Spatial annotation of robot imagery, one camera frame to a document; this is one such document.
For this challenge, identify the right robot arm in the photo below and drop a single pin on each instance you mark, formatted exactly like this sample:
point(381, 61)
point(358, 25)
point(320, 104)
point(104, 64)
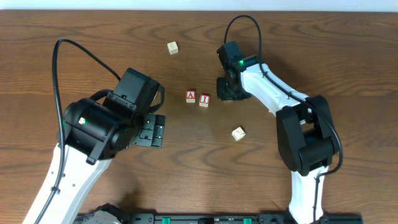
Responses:
point(306, 137)

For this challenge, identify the tilted wooden block red dot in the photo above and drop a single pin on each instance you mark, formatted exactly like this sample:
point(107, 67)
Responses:
point(238, 133)

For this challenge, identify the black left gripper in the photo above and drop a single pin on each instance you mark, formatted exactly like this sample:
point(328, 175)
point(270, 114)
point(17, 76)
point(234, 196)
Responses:
point(153, 131)

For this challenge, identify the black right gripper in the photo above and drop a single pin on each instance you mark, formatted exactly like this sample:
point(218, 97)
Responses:
point(224, 89)

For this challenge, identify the plain wooden block far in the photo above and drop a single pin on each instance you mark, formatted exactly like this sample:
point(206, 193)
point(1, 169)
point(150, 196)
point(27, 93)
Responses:
point(172, 48)

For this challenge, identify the red letter I wooden block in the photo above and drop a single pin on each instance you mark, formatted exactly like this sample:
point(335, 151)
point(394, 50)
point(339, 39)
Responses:
point(204, 100)

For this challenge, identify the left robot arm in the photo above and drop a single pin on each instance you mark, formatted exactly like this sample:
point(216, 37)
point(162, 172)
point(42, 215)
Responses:
point(93, 133)

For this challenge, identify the red letter A wooden block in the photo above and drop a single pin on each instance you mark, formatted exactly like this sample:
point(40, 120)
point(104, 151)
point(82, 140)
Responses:
point(190, 96)

